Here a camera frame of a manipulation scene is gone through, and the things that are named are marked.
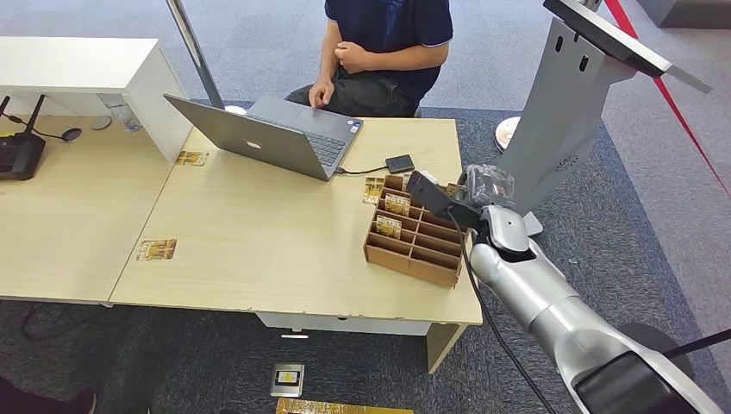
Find person's right hand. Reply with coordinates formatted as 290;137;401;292
308;78;336;110

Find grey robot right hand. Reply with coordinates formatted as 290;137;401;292
465;164;515;210

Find person's left hand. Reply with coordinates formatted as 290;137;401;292
333;41;372;75

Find brown wooden card organizer box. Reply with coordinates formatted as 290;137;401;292
362;173;473;290

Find person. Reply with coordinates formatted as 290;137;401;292
285;0;454;119

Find round white kiosk base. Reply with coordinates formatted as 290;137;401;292
494;116;522;154

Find grey laptop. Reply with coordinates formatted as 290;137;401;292
163;93;365;183

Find grey kiosk stand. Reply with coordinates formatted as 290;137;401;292
499;16;638;238

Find metal pole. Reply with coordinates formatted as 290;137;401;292
166;0;226;110

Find beige desk leg panel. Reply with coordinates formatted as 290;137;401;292
424;323;470;375

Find kiosk screen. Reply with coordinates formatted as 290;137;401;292
542;0;714;95

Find clear plastic bottle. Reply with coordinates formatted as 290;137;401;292
97;93;143;133

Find white desk underframe beam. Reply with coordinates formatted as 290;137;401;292
256;311;433;337

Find white cabinet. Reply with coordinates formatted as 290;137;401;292
0;36;196;163

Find grey furniture block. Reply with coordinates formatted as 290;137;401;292
635;0;731;30

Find gold strip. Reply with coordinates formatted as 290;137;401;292
275;398;415;414

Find metal floor outlet box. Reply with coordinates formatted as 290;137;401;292
269;362;306;398

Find black router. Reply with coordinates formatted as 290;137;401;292
0;94;48;182

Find black shoe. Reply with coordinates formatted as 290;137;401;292
0;377;99;414

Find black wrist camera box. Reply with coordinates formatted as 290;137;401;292
405;170;486;231

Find thin black laptop cable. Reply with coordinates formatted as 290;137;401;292
334;164;390;176

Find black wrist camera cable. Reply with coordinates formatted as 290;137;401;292
445;211;558;414

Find red barrier strap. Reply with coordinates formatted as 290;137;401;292
603;0;731;201

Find black cable with round puck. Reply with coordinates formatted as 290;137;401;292
0;110;84;143

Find thick black cable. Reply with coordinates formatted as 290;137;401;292
662;328;731;361

